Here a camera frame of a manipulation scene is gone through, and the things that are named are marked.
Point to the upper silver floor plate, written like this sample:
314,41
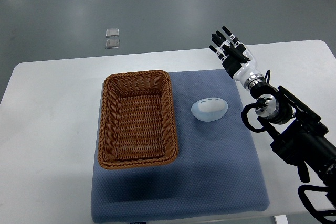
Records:
112,32

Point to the lower silver floor plate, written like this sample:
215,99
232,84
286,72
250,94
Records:
112,43

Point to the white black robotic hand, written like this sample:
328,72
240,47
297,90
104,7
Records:
236,58

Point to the light blue plush toy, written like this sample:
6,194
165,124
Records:
209,109

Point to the blue quilted mat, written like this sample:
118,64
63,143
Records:
217,170

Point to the silver floor plate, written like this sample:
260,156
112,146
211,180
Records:
112,32
112,43

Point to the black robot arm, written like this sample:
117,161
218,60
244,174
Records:
298,138

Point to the brown wicker basket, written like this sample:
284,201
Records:
137,121

